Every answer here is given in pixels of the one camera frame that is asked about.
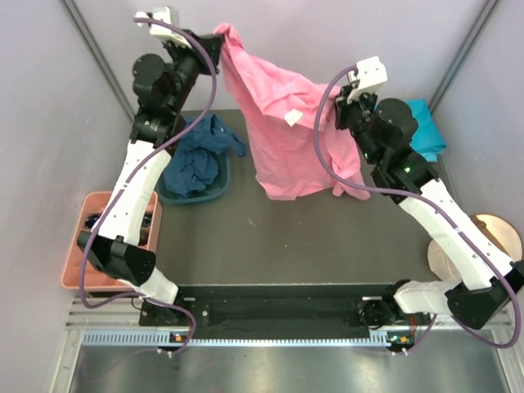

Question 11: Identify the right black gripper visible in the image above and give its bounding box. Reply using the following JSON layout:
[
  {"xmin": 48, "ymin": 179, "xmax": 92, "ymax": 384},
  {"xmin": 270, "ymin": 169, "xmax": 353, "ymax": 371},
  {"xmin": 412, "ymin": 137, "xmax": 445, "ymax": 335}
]
[{"xmin": 332, "ymin": 86, "xmax": 381, "ymax": 166}]

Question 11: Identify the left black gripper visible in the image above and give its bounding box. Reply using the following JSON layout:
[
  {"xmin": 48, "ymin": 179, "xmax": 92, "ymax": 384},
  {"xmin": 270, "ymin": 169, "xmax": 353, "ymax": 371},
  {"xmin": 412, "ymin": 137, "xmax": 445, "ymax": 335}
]
[{"xmin": 161, "ymin": 29, "xmax": 224, "ymax": 113}]

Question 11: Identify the pink t shirt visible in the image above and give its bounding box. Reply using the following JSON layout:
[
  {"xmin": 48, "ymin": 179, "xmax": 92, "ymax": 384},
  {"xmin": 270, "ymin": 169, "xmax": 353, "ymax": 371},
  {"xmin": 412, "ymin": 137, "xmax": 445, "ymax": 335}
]
[{"xmin": 214, "ymin": 23, "xmax": 370, "ymax": 201}]

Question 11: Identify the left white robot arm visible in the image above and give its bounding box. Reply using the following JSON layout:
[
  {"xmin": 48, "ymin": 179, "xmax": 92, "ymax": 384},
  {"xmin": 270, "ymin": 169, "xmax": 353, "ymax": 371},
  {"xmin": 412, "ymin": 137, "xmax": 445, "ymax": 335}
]
[{"xmin": 77, "ymin": 29, "xmax": 224, "ymax": 325}]

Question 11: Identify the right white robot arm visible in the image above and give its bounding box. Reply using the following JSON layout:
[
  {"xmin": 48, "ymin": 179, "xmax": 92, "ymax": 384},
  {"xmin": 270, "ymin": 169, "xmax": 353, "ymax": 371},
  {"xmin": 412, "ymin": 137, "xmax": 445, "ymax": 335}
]
[{"xmin": 335, "ymin": 89, "xmax": 523, "ymax": 330}]

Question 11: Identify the folded turquoise t shirt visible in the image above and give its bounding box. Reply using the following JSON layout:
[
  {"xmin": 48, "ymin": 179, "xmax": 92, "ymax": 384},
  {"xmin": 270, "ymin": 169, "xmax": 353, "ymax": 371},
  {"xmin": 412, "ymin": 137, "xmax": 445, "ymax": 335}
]
[{"xmin": 406, "ymin": 99, "xmax": 447, "ymax": 162}]

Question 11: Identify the dark blue t shirt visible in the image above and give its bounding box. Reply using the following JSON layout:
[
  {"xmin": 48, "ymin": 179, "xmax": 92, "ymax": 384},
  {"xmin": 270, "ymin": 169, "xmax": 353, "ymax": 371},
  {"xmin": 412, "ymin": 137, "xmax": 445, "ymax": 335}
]
[{"xmin": 162, "ymin": 115, "xmax": 247, "ymax": 199}]

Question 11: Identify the teal plastic basket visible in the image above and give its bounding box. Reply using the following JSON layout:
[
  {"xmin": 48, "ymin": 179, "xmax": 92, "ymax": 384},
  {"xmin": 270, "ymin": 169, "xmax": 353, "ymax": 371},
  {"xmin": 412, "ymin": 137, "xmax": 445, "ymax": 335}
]
[{"xmin": 156, "ymin": 150, "xmax": 234, "ymax": 205}]

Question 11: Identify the dark patterned item back right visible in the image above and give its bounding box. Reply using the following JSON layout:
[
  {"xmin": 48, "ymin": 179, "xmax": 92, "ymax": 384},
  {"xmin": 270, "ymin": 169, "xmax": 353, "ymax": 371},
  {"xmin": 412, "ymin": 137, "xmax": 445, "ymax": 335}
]
[{"xmin": 141, "ymin": 212, "xmax": 153, "ymax": 229}]

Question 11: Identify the dark patterned item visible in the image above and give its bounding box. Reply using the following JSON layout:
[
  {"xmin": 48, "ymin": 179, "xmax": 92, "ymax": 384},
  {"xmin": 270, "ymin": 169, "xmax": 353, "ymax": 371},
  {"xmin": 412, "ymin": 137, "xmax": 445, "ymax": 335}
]
[
  {"xmin": 84, "ymin": 213, "xmax": 102, "ymax": 230},
  {"xmin": 141, "ymin": 212, "xmax": 153, "ymax": 229}
]

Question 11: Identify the dark patterned item back left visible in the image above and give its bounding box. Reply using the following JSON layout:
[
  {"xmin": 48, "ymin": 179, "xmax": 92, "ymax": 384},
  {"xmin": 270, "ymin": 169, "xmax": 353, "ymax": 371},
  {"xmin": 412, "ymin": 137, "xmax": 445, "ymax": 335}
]
[{"xmin": 84, "ymin": 213, "xmax": 102, "ymax": 230}]

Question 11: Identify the pink compartment tray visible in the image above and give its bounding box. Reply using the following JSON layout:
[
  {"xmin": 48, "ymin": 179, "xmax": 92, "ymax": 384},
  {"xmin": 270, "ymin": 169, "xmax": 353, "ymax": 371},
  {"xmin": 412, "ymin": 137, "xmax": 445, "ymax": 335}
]
[{"xmin": 61, "ymin": 192, "xmax": 162, "ymax": 292}]

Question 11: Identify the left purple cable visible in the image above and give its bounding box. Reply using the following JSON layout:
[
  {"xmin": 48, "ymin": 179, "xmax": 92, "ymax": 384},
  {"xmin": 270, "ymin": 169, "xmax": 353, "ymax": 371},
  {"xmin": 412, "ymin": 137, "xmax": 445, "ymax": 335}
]
[{"xmin": 79, "ymin": 16, "xmax": 218, "ymax": 355}]

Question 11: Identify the purple cable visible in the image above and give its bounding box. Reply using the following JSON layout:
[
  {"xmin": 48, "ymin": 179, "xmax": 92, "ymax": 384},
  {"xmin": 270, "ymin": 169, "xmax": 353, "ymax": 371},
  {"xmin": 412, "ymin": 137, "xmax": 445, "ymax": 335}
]
[
  {"xmin": 79, "ymin": 16, "xmax": 218, "ymax": 355},
  {"xmin": 313, "ymin": 65, "xmax": 524, "ymax": 355}
]

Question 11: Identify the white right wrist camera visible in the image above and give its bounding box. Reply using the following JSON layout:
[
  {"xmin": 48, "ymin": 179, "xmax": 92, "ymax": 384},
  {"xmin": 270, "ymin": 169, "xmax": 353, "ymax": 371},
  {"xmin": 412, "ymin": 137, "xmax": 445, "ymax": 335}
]
[{"xmin": 335, "ymin": 56, "xmax": 388, "ymax": 104}]

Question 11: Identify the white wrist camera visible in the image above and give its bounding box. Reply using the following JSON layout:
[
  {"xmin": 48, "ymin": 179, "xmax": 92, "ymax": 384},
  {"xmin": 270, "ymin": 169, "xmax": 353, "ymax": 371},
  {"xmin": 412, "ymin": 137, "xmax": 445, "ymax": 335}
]
[
  {"xmin": 335, "ymin": 56, "xmax": 388, "ymax": 104},
  {"xmin": 133, "ymin": 6, "xmax": 190, "ymax": 44}
]

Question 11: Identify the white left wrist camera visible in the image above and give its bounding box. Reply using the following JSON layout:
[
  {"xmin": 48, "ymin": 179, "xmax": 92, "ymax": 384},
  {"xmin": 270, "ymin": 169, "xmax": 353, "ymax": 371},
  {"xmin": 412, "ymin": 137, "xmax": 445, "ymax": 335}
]
[{"xmin": 133, "ymin": 6, "xmax": 190, "ymax": 44}]

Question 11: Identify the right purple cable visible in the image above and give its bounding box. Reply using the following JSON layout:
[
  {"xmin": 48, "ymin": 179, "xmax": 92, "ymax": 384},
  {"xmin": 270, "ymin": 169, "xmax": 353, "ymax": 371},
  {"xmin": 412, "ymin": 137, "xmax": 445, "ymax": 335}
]
[{"xmin": 313, "ymin": 65, "xmax": 524, "ymax": 355}]

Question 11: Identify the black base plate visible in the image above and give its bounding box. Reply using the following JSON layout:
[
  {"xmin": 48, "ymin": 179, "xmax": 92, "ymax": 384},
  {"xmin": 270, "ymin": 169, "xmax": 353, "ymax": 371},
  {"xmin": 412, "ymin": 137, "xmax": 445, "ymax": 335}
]
[{"xmin": 138, "ymin": 285, "xmax": 436, "ymax": 328}]

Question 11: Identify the grey slotted cable duct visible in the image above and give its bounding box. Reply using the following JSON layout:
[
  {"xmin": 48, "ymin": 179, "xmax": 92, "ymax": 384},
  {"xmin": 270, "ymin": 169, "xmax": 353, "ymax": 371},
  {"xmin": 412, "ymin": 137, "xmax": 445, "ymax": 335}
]
[{"xmin": 82, "ymin": 330, "xmax": 413, "ymax": 348}]

